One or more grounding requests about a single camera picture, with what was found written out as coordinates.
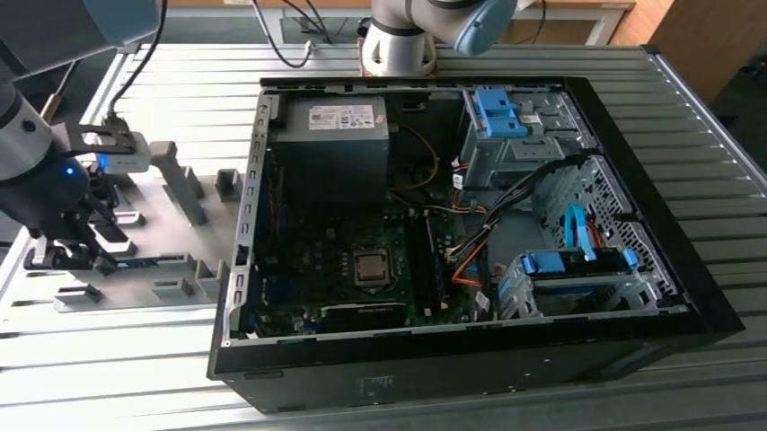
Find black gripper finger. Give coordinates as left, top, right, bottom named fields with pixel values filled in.
left=77, top=197, right=121, bottom=270
left=23, top=227, right=98, bottom=271

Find grey parts rack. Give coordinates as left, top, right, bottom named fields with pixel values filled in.
left=53, top=141, right=242, bottom=314

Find green motherboard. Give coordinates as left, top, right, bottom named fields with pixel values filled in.
left=257, top=206, right=481, bottom=336

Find grey power supply unit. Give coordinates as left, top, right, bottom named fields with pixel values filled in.
left=266, top=95, right=393, bottom=212

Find silver CPU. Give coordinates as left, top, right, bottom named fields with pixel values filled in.
left=357, top=253, right=391, bottom=282

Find black graphics card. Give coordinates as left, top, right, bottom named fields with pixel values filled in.
left=317, top=301, right=410, bottom=333

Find black open PC case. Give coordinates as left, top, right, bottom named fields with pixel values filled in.
left=207, top=75, right=749, bottom=414

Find blue drive bay clips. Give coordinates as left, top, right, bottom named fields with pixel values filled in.
left=473, top=89, right=533, bottom=138

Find metal drive cage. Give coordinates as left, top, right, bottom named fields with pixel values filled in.
left=461, top=87, right=601, bottom=189

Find hard disk in blue carrier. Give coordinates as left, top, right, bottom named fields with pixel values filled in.
left=519, top=247, right=638, bottom=277

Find metal disk bay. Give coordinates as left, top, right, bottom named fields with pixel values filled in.
left=494, top=264, right=661, bottom=320

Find brown wooden cabinet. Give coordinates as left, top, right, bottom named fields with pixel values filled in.
left=610, top=0, right=767, bottom=105

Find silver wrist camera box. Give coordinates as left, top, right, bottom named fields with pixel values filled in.
left=95, top=132, right=151, bottom=175

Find black camera cable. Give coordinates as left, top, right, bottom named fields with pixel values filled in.
left=107, top=0, right=170, bottom=125

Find yellow wire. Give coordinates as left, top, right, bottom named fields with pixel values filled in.
left=389, top=125, right=443, bottom=194

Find square brown base plate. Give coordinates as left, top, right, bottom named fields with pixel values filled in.
left=357, top=37, right=443, bottom=80

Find orange flat wire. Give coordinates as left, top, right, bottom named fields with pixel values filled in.
left=453, top=253, right=490, bottom=287

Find coloured power wire bundle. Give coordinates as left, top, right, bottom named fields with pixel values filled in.
left=419, top=203, right=490, bottom=216

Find black white wire bundle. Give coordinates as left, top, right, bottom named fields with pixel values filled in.
left=446, top=224, right=497, bottom=264

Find black flat wire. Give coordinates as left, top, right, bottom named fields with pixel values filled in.
left=482, top=154, right=586, bottom=234

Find blue flat wire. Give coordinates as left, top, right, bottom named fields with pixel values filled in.
left=563, top=204, right=598, bottom=261

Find white frame table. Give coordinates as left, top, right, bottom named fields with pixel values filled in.
left=514, top=0, right=637, bottom=46

